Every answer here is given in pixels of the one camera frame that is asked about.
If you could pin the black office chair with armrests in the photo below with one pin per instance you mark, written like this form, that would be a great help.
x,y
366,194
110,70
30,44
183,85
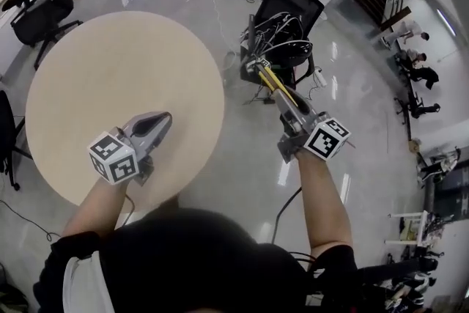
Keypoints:
x,y
55,0

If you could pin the round beige table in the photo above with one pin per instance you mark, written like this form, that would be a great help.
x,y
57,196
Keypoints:
x,y
110,66

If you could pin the black chair with wheeled base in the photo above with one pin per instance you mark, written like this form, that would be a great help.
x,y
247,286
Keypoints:
x,y
7,135

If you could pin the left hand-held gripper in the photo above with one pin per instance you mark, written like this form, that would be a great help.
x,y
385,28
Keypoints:
x,y
121,154

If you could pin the small white side table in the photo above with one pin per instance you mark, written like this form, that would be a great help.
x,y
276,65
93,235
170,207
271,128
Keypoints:
x,y
412,229

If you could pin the person's right forearm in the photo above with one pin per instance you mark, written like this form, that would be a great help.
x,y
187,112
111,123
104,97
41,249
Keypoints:
x,y
322,201

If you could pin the person's black shirt torso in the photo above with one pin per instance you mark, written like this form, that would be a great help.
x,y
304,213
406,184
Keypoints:
x,y
190,264

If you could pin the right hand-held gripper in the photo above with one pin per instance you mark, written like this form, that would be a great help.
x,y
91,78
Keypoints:
x,y
322,137

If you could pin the person's left forearm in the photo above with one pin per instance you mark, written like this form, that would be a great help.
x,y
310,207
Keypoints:
x,y
99,205

